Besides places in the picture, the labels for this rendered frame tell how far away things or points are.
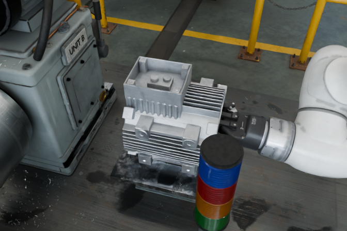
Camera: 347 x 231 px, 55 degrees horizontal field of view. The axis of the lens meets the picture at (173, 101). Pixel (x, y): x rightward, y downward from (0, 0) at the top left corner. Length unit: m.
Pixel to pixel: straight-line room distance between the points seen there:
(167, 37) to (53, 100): 2.11
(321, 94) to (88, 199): 0.62
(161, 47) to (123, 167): 2.00
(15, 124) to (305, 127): 0.60
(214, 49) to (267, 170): 1.92
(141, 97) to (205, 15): 2.63
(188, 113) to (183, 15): 2.53
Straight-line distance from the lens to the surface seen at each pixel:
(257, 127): 0.72
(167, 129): 0.69
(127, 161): 0.83
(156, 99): 0.67
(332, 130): 0.76
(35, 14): 0.84
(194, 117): 0.69
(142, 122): 0.69
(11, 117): 0.75
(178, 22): 3.07
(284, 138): 0.73
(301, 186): 0.98
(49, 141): 0.87
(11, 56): 0.79
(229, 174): 0.46
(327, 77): 0.75
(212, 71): 2.56
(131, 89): 0.68
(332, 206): 0.98
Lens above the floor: 1.58
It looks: 43 degrees down
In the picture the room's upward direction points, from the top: straight up
